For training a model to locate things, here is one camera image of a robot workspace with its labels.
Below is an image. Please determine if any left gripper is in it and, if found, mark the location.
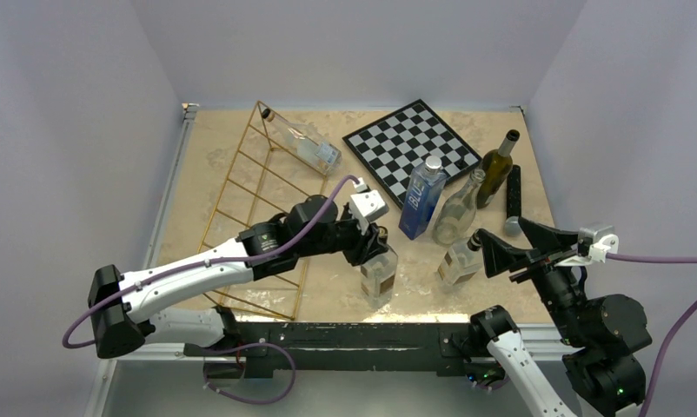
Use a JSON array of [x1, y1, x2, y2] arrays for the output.
[[295, 203, 388, 265]]

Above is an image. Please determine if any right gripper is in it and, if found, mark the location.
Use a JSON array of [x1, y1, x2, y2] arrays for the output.
[[476, 214, 587, 341]]

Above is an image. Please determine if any clear bottle gold black label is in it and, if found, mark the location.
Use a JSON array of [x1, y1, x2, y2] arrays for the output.
[[360, 248, 398, 309]]

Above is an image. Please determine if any clear round glass bottle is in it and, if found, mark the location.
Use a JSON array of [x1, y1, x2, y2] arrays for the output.
[[432, 168, 486, 247]]

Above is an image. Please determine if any dark green wine bottle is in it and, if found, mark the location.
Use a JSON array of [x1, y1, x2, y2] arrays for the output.
[[476, 129, 521, 209]]

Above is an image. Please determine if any blue square Blu bottle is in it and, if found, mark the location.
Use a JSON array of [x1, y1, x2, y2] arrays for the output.
[[399, 156, 448, 240]]

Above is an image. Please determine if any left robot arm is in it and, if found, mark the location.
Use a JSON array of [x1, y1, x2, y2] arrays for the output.
[[88, 191, 390, 359]]

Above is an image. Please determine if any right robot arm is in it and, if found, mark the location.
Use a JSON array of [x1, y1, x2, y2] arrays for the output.
[[451, 218, 652, 416]]

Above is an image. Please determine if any clear bottle white label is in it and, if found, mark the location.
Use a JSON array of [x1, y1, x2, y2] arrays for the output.
[[261, 108, 342, 175]]

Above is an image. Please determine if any grey round cap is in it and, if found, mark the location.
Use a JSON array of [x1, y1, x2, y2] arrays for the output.
[[503, 216, 522, 237]]

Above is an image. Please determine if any black flat remote bar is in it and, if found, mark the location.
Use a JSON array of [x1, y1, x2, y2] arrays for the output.
[[506, 164, 521, 219]]

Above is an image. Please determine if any black white chessboard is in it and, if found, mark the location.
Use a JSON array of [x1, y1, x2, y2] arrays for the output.
[[342, 99, 481, 207]]

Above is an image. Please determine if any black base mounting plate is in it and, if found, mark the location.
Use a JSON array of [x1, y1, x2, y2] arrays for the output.
[[184, 321, 507, 386]]

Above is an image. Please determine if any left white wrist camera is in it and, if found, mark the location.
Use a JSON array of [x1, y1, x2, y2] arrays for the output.
[[348, 177, 389, 235]]

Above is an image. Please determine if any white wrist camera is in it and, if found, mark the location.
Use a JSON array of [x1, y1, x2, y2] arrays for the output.
[[555, 223, 620, 267], [348, 177, 389, 235]]

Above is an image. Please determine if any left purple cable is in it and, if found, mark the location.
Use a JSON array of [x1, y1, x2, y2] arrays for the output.
[[61, 175, 362, 350]]

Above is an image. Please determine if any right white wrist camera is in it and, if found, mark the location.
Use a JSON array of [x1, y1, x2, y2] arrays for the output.
[[555, 223, 620, 267]]

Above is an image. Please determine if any gold wire wine rack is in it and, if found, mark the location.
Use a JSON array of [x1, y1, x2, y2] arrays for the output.
[[197, 101, 329, 321]]

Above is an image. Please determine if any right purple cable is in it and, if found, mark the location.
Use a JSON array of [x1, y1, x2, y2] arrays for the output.
[[604, 252, 697, 417]]

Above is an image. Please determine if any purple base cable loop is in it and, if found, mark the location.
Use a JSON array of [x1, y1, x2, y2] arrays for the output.
[[202, 342, 298, 405]]

